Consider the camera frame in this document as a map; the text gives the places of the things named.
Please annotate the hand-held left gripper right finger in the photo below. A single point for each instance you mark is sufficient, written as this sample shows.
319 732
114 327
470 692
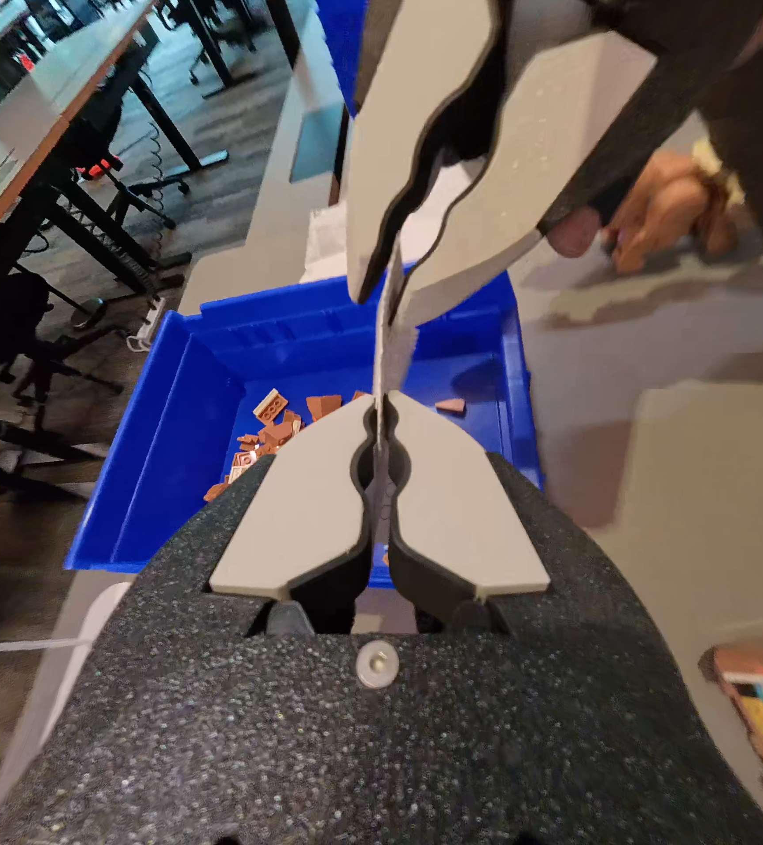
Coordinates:
467 521

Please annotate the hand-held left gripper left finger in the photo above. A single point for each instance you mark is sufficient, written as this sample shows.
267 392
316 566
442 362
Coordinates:
295 521

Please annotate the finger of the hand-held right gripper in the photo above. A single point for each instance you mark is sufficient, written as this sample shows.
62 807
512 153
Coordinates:
540 132
408 79

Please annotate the pile of brown toy bricks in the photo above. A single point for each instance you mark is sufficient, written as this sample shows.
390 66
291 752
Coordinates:
275 432

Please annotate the blue plastic bin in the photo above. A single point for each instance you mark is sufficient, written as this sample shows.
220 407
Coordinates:
341 39
176 429

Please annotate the white printed paper bag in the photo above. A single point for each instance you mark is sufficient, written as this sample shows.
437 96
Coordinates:
394 356

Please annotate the grey desk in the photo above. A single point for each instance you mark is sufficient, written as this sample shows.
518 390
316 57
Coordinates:
652 462

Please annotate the wooden office desk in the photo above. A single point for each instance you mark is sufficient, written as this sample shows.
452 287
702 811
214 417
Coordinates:
57 72

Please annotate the person's right hand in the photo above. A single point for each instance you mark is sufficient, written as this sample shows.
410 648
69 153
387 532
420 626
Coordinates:
576 231

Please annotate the brown tan brick dinosaur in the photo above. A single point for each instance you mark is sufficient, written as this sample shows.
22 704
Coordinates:
658 211

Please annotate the white paper sheet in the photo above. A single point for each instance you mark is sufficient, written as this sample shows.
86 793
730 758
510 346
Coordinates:
325 244

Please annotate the white power strip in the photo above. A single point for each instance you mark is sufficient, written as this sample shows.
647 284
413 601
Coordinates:
147 323

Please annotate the orange cone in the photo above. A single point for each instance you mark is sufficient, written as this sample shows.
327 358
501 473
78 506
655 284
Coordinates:
100 168

